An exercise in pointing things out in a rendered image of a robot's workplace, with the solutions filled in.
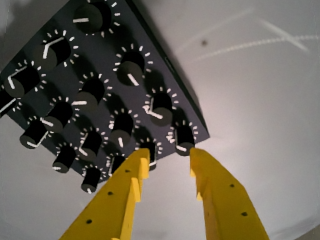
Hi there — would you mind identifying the black knob box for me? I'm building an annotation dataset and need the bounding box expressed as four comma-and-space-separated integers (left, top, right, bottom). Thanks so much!
0, 0, 210, 194

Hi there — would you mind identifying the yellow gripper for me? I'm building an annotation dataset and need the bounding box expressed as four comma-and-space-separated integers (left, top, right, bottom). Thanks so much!
58, 148, 270, 240

